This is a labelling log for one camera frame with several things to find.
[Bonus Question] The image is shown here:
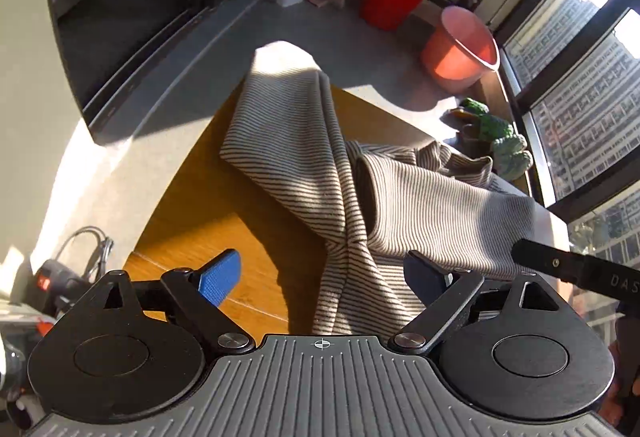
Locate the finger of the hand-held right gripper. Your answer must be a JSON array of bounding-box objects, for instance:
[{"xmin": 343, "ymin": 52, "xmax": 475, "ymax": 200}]
[{"xmin": 511, "ymin": 238, "xmax": 587, "ymax": 287}]

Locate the black device with red label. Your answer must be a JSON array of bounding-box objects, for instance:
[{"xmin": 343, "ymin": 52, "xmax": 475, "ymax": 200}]
[{"xmin": 31, "ymin": 258, "xmax": 103, "ymax": 318}]

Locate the dark sliding door frame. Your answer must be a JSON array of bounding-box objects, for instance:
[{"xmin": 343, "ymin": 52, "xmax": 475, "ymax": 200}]
[{"xmin": 42, "ymin": 0, "xmax": 261, "ymax": 134}]

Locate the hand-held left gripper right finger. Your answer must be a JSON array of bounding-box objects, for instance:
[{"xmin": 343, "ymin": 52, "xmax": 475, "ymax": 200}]
[{"xmin": 389, "ymin": 249, "xmax": 561, "ymax": 355}]

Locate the dark window frame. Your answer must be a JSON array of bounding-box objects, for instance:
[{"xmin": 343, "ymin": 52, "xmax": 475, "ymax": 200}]
[{"xmin": 495, "ymin": 0, "xmax": 640, "ymax": 223}]

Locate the grey cable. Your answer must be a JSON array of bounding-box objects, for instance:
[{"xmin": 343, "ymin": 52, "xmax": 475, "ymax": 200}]
[{"xmin": 50, "ymin": 226, "xmax": 115, "ymax": 279}]

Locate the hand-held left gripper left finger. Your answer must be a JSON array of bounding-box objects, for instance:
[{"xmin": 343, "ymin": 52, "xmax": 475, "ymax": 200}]
[{"xmin": 102, "ymin": 248, "xmax": 257, "ymax": 356}]

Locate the small green cactus plant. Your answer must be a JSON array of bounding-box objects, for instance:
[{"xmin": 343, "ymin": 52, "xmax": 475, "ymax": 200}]
[{"xmin": 449, "ymin": 97, "xmax": 490, "ymax": 122}]

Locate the pink plastic bucket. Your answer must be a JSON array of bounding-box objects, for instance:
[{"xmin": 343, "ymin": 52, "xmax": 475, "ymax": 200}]
[{"xmin": 420, "ymin": 7, "xmax": 501, "ymax": 94}]

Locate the beige striped garment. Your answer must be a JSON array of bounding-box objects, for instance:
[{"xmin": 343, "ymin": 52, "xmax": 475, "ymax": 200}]
[{"xmin": 219, "ymin": 41, "xmax": 547, "ymax": 336}]

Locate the large pale green cactus plant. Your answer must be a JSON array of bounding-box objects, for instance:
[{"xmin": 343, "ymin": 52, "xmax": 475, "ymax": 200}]
[{"xmin": 490, "ymin": 134, "xmax": 535, "ymax": 182}]

